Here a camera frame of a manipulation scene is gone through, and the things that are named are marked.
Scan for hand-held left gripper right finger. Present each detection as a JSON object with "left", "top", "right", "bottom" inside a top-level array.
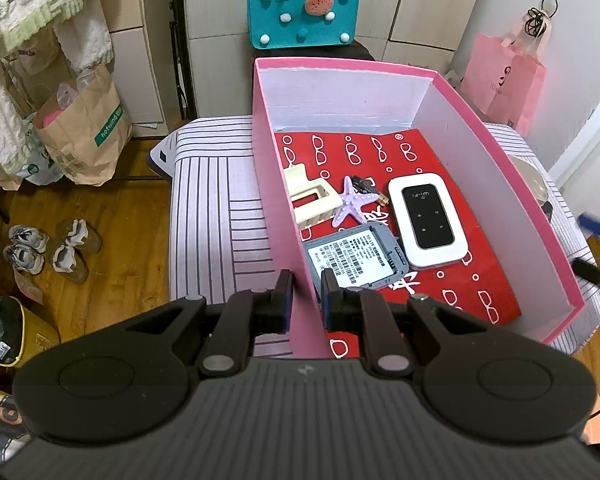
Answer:
[{"left": 320, "top": 269, "right": 486, "bottom": 378}]

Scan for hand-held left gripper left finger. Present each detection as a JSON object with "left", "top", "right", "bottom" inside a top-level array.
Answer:
[{"left": 125, "top": 269, "right": 296, "bottom": 378}]

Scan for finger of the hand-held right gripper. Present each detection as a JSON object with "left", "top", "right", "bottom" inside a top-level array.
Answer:
[
  {"left": 571, "top": 257, "right": 600, "bottom": 306},
  {"left": 578, "top": 212, "right": 600, "bottom": 243}
]

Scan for grey labelled device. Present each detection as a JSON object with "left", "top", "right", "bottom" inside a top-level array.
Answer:
[{"left": 304, "top": 222, "right": 410, "bottom": 293}]

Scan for cream hair claw clip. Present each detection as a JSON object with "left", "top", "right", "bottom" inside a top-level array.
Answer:
[{"left": 283, "top": 164, "right": 342, "bottom": 231}]

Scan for purple starfish toy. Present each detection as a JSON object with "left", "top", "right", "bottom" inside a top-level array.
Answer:
[{"left": 331, "top": 176, "right": 381, "bottom": 228}]

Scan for white pocket router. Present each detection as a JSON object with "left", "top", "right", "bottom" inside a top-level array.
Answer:
[{"left": 387, "top": 172, "right": 470, "bottom": 268}]

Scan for pink cardboard box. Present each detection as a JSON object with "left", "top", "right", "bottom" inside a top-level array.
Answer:
[{"left": 251, "top": 56, "right": 585, "bottom": 361}]

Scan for striped table cover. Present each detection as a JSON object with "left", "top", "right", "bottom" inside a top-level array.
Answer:
[{"left": 147, "top": 115, "right": 600, "bottom": 361}]

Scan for red printed paper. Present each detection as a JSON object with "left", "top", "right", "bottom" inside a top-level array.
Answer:
[{"left": 272, "top": 129, "right": 523, "bottom": 358}]

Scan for pink paper bag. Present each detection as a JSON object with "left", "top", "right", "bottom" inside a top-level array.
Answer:
[{"left": 461, "top": 32, "right": 548, "bottom": 137}]

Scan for white refrigerator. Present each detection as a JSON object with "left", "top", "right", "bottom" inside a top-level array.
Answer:
[{"left": 450, "top": 0, "right": 600, "bottom": 171}]

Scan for yellow bin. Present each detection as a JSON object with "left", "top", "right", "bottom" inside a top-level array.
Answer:
[{"left": 0, "top": 292, "right": 61, "bottom": 368}]

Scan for black suitcase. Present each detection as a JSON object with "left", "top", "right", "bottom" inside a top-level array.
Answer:
[{"left": 252, "top": 40, "right": 376, "bottom": 63}]

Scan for brown paper bag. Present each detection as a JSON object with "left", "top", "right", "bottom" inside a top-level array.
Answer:
[{"left": 32, "top": 62, "right": 135, "bottom": 187}]

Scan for grey sneaker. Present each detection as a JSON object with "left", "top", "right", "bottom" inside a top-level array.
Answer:
[
  {"left": 7, "top": 225, "right": 50, "bottom": 253},
  {"left": 2, "top": 244, "right": 46, "bottom": 275}
]

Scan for white plastic bag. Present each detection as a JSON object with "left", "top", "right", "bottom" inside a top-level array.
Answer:
[{"left": 15, "top": 130, "right": 66, "bottom": 186}]

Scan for black plastic bag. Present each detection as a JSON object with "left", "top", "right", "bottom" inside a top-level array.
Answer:
[{"left": 0, "top": 292, "right": 26, "bottom": 366}]

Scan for light wooden cabinet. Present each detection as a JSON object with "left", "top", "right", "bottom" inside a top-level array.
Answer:
[{"left": 100, "top": 0, "right": 173, "bottom": 138}]

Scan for black clothes rack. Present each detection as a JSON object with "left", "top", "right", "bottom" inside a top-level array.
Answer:
[{"left": 0, "top": 0, "right": 198, "bottom": 226}]

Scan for teal felt handbag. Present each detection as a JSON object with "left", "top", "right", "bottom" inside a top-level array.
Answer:
[{"left": 247, "top": 0, "right": 357, "bottom": 51}]

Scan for beige wardrobe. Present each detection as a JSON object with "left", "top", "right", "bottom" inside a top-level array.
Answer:
[{"left": 182, "top": 0, "right": 491, "bottom": 121}]

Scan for yellow black printed bag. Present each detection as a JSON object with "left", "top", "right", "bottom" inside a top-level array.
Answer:
[{"left": 0, "top": 382, "right": 33, "bottom": 466}]

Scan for pink hanging strap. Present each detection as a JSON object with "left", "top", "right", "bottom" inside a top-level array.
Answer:
[{"left": 502, "top": 17, "right": 551, "bottom": 56}]

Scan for black hair ties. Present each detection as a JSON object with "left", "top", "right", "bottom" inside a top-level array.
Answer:
[{"left": 525, "top": 0, "right": 558, "bottom": 38}]

